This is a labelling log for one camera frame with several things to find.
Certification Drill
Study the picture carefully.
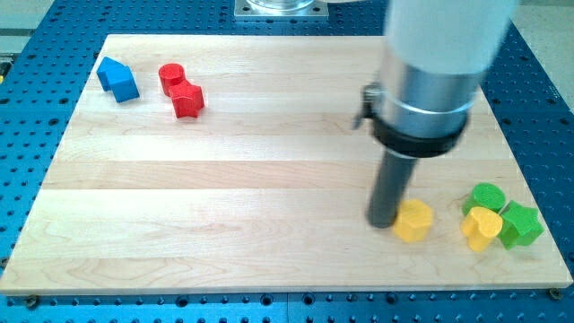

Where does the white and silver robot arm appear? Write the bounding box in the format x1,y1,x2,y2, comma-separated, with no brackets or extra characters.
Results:
354,0,518,160

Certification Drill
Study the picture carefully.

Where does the wooden board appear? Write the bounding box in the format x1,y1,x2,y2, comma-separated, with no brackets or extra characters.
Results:
1,34,572,295

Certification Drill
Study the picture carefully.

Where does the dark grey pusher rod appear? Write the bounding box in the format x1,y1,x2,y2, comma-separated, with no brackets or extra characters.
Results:
367,149,418,228

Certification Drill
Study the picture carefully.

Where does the red star block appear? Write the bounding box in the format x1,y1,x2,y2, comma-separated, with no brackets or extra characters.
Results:
169,80,204,118

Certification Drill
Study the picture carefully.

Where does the yellow hexagon block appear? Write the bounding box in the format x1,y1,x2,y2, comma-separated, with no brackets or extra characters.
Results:
392,199,434,243

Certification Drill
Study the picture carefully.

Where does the red cylinder block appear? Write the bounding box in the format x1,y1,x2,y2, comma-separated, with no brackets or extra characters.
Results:
158,63,186,97

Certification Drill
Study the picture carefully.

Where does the blue wooden block front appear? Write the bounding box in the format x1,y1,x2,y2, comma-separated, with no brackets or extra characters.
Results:
107,66,139,103

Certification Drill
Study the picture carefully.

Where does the blue wooden block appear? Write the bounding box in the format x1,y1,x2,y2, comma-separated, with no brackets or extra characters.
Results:
97,57,124,92
107,66,139,103

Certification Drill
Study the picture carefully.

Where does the yellow heart block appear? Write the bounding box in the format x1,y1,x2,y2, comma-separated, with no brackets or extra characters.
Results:
460,206,503,252

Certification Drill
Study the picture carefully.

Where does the green cylinder block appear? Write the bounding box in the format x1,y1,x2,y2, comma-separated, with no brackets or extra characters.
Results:
462,182,506,215

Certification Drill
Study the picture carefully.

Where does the blue wooden block back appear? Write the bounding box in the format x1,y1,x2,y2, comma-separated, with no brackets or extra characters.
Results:
97,57,124,92

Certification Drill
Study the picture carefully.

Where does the green star block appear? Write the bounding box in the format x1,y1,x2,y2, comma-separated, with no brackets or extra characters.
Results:
498,200,544,250

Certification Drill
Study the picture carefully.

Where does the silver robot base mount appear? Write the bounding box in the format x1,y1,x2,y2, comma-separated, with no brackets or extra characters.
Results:
234,0,329,20

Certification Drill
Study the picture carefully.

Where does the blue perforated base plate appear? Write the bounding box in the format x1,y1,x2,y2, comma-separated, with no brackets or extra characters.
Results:
1,1,573,322

